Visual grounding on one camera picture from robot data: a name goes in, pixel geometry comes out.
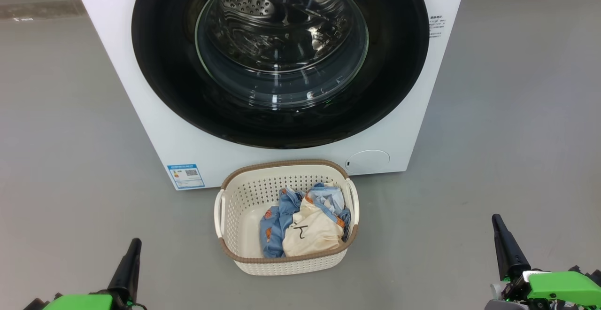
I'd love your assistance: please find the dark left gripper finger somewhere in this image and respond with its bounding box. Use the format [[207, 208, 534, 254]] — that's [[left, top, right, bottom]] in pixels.
[[107, 238, 142, 303]]

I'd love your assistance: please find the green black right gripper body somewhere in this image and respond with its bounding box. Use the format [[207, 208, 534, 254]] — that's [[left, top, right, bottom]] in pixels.
[[484, 266, 601, 310]]

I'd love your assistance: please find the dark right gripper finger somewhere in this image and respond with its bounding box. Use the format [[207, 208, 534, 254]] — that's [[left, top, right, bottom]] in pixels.
[[492, 214, 531, 281]]

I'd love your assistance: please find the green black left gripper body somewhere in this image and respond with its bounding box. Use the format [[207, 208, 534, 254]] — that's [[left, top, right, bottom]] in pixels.
[[23, 293, 146, 310]]

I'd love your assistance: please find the blue bear-print garment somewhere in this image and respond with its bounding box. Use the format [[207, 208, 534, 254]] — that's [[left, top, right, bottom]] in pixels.
[[260, 186, 352, 259]]

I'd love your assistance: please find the cream garment with orange print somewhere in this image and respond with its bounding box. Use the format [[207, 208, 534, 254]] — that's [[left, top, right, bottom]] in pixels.
[[282, 183, 350, 257]]

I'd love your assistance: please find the black round glass washer door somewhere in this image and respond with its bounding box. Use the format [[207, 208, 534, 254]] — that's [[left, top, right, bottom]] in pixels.
[[131, 0, 430, 150]]

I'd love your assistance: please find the white front-load washing machine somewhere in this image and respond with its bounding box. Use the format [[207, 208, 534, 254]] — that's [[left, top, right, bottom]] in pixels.
[[68, 0, 470, 191]]

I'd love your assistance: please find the blue energy label sticker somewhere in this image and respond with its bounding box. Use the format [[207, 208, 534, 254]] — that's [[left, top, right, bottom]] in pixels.
[[167, 163, 206, 191]]

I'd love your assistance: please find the cream perforated laundry basket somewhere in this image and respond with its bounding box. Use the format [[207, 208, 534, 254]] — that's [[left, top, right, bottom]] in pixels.
[[214, 160, 360, 276]]

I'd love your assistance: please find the round white filter cover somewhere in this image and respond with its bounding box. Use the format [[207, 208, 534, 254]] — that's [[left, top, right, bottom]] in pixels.
[[345, 149, 390, 172]]

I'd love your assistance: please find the small printed text sticker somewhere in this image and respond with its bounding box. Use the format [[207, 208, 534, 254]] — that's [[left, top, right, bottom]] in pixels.
[[428, 15, 447, 38]]

